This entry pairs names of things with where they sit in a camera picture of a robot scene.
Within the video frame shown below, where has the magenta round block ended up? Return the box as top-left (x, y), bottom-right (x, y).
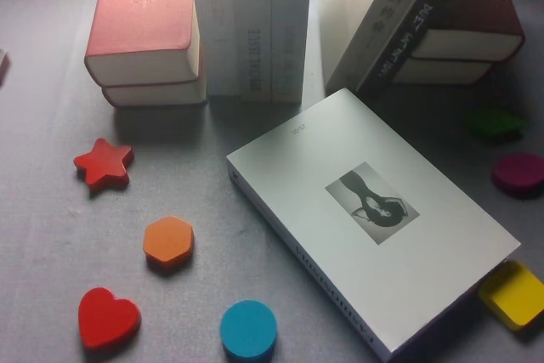
top-left (490, 150), bottom-right (544, 199)

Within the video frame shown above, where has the red star block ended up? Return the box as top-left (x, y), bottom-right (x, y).
top-left (72, 137), bottom-right (135, 190)

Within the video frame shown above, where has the green block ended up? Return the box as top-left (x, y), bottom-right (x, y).
top-left (462, 106), bottom-right (530, 141)

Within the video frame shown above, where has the white book with red lettering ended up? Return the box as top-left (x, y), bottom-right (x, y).
top-left (186, 0), bottom-right (241, 97)

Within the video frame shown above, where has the blue round block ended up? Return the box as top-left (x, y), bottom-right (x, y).
top-left (218, 299), bottom-right (280, 363)

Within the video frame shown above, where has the grey table cloth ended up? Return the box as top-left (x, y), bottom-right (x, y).
top-left (0, 0), bottom-right (544, 363)

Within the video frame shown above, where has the red heart block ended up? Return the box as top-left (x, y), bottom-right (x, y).
top-left (77, 286), bottom-right (143, 354)

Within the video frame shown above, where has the white Special Issue book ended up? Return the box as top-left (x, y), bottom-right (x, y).
top-left (237, 0), bottom-right (274, 104)

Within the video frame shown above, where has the white Fashionindia book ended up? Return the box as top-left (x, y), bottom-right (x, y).
top-left (224, 87), bottom-right (523, 362)

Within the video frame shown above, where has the white book marked 27-02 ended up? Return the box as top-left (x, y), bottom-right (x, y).
top-left (269, 0), bottom-right (315, 105)

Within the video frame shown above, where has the red hardcover book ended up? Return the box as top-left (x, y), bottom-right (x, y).
top-left (410, 0), bottom-right (527, 62)

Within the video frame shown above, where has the orange hexagon block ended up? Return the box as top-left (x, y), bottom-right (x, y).
top-left (142, 215), bottom-right (196, 265)

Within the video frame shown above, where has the white book with Chinese title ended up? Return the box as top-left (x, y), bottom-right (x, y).
top-left (318, 0), bottom-right (430, 93)

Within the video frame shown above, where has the yellow rounded square block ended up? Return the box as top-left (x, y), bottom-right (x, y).
top-left (478, 259), bottom-right (544, 332)

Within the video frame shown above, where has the red book with gold emblem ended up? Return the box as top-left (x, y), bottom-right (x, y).
top-left (83, 0), bottom-right (201, 86)

